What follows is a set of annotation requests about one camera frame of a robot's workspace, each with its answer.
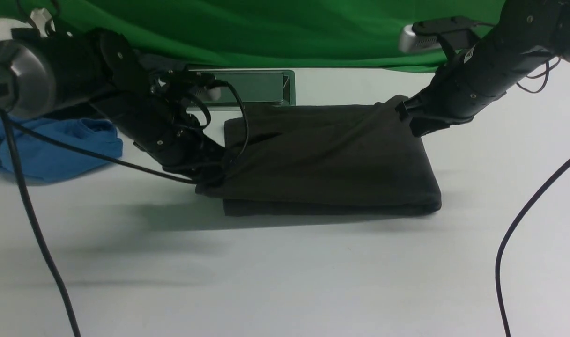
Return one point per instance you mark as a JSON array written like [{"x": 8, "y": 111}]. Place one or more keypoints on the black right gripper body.
[{"x": 424, "y": 116}]

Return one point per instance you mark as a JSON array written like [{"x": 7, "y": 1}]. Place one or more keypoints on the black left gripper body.
[{"x": 164, "y": 114}]

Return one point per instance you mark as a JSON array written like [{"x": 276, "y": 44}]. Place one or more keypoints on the gray long sleeve shirt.
[{"x": 329, "y": 160}]

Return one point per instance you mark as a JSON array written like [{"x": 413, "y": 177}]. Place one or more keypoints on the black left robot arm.
[{"x": 39, "y": 75}]

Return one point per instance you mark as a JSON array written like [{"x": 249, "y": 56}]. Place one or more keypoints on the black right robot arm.
[{"x": 480, "y": 70}]

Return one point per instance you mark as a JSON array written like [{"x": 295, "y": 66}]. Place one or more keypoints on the blue crumpled shirt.
[{"x": 44, "y": 162}]

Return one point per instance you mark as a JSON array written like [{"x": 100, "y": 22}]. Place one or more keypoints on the white crumpled shirt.
[{"x": 43, "y": 21}]

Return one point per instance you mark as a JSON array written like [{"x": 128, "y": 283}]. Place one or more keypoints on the green backdrop cloth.
[{"x": 274, "y": 33}]

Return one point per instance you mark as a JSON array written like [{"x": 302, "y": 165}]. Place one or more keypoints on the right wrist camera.
[{"x": 449, "y": 34}]

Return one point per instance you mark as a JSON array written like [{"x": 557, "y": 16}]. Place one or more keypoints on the metal table cable hatch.
[{"x": 272, "y": 87}]

